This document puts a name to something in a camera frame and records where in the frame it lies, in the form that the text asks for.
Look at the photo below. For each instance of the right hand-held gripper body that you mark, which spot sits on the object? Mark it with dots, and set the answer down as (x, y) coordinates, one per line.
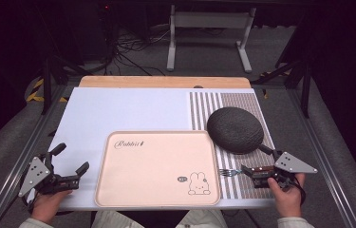
(292, 164)

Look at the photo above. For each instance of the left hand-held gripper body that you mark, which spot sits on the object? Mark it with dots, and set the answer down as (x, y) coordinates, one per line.
(36, 175)

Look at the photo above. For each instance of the silver fork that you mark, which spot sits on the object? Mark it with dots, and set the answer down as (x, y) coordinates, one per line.
(229, 172)

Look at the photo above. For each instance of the person's left hand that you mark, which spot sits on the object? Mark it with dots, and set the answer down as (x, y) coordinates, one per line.
(46, 205)

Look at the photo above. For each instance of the person's right hand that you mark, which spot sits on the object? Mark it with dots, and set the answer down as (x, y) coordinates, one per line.
(288, 201)

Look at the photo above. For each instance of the dark round textured plate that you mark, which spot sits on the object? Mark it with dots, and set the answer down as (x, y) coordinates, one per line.
(235, 129)

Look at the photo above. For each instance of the yellow and black floor tape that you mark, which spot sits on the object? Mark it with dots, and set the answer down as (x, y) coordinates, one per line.
(34, 95)

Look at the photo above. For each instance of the black metal stand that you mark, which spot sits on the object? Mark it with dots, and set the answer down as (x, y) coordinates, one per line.
(47, 85)
(305, 85)

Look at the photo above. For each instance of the white table mat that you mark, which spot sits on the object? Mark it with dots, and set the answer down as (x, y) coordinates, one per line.
(118, 110)

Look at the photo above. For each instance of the pink tray with rabbit print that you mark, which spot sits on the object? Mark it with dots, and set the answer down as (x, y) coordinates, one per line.
(153, 171)

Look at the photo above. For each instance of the person's legs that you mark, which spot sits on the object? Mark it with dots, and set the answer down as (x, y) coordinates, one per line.
(197, 221)

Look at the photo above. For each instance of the striped placemat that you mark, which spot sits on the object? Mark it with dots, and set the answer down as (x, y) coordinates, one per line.
(204, 107)

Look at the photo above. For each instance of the wooden table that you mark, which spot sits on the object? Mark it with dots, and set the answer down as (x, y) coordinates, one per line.
(153, 81)

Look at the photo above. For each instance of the dark computer case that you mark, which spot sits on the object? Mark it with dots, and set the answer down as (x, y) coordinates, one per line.
(93, 28)

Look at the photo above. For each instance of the white metal stand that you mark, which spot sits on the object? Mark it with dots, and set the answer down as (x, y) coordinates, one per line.
(209, 19)

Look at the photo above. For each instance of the aluminium frame rail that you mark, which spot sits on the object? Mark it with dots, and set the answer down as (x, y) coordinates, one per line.
(324, 158)
(20, 164)

